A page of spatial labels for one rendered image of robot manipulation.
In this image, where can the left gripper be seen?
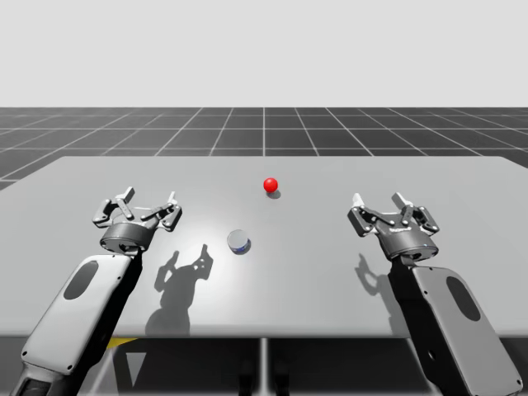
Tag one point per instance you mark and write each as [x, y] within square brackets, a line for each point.
[125, 237]

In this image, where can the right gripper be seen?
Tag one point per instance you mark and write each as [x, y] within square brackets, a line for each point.
[406, 243]

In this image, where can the blue can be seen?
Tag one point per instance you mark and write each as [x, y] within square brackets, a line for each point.
[238, 240]

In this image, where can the small round ball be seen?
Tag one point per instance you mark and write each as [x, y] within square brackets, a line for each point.
[270, 185]

